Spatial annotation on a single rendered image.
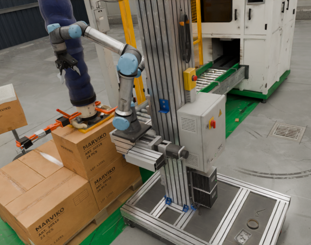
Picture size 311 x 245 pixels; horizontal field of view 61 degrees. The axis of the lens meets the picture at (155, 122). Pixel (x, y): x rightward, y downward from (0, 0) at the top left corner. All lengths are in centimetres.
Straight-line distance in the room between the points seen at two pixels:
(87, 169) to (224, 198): 125
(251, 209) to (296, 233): 42
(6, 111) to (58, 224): 168
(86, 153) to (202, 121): 109
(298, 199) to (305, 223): 28
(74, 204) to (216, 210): 123
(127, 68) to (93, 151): 102
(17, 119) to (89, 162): 151
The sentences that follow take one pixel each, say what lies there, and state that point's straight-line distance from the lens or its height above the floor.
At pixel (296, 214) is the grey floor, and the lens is 282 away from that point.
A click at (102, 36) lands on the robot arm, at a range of 179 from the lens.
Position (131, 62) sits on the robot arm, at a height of 162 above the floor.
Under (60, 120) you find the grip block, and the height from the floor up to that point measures 109.
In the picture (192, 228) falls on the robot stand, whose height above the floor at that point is 21.
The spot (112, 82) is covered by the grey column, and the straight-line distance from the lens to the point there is 389.
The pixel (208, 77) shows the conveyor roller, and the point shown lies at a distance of 429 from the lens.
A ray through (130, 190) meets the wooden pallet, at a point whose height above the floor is 2.
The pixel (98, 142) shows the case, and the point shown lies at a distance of 239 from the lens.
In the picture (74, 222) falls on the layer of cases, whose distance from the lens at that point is 258.
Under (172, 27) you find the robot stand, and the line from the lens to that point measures 166.
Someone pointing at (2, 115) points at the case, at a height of 84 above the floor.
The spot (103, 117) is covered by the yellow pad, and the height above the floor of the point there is 97.
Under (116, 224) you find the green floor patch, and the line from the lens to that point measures 277.
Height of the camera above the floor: 206
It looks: 29 degrees down
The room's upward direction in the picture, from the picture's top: 9 degrees counter-clockwise
